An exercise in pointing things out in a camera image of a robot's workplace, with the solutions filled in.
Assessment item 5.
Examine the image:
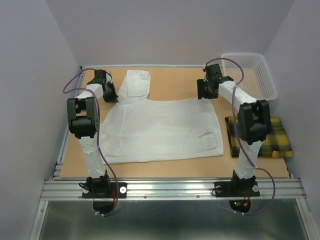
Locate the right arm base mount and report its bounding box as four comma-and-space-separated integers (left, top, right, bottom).
212, 181, 260, 198

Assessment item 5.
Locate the white long sleeve shirt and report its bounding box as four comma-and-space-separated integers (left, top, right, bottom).
99, 70, 224, 164

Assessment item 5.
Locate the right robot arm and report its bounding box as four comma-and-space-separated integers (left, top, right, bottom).
197, 64, 271, 198

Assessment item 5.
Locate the aluminium front rail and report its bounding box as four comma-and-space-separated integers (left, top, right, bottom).
40, 178, 307, 201

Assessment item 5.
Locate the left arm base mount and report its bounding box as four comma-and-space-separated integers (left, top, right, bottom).
81, 182, 128, 199

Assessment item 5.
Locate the white plastic basket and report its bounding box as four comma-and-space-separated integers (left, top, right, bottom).
221, 52, 278, 101

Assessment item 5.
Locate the yellow plaid folded shirt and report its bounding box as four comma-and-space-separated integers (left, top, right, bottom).
224, 116, 293, 158

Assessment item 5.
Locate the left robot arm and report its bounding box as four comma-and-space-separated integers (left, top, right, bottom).
66, 69, 118, 199

